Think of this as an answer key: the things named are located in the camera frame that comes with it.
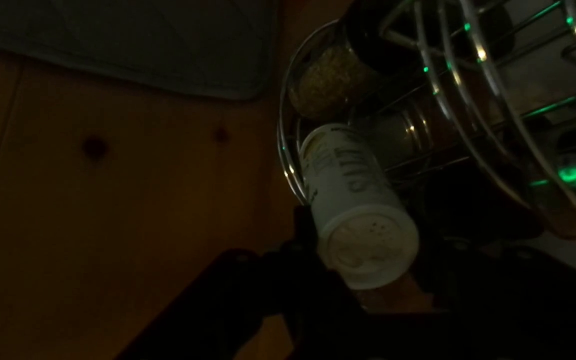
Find white salt shaker bottle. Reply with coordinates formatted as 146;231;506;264
300;123;420;290

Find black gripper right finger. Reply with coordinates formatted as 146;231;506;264
430;243;576;360

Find grey mat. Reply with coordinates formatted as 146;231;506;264
0;0;279;99

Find herb-filled spice jar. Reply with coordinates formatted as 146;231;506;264
289;43;381;121

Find dark spice jar bottom rack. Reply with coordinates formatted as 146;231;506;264
356;109;466;181

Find two-tier wire spice rack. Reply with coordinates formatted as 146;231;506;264
276;0;576;237

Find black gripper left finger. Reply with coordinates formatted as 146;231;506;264
116;250;356;360

